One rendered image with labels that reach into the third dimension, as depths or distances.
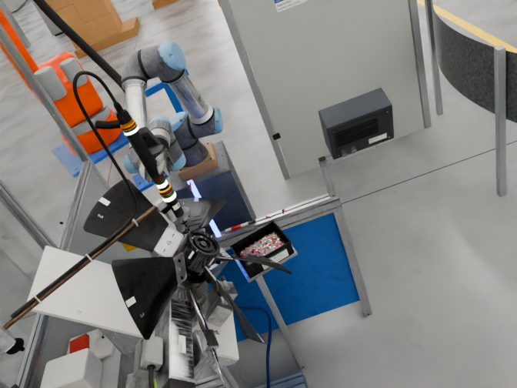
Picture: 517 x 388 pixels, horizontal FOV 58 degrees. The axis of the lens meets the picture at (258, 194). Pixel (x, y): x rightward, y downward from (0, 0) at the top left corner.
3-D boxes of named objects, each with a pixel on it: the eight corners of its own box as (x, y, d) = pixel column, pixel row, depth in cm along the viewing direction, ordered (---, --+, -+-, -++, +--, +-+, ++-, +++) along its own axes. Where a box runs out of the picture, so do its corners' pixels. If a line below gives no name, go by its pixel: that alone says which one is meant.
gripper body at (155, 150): (174, 172, 148) (175, 152, 157) (162, 150, 143) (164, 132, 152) (151, 179, 148) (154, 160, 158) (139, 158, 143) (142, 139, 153)
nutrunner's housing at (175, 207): (182, 227, 151) (112, 107, 124) (176, 223, 154) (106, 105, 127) (191, 220, 153) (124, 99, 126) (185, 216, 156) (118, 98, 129)
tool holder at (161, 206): (174, 231, 147) (160, 209, 142) (162, 224, 152) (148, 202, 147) (195, 213, 151) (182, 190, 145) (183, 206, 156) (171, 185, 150)
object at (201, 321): (191, 290, 150) (227, 391, 127) (185, 289, 149) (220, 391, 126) (194, 285, 149) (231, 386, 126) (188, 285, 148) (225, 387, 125)
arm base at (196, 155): (178, 156, 233) (169, 140, 227) (205, 145, 234) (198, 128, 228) (181, 171, 221) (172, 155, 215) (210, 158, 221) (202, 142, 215)
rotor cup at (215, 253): (208, 291, 150) (227, 263, 144) (166, 278, 144) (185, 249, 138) (205, 259, 162) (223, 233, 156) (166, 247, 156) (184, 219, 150)
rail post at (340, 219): (365, 316, 251) (333, 212, 205) (362, 310, 255) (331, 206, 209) (372, 313, 251) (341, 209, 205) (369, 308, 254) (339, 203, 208)
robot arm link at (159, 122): (176, 130, 169) (166, 110, 164) (175, 145, 161) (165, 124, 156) (156, 137, 170) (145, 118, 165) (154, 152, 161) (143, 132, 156)
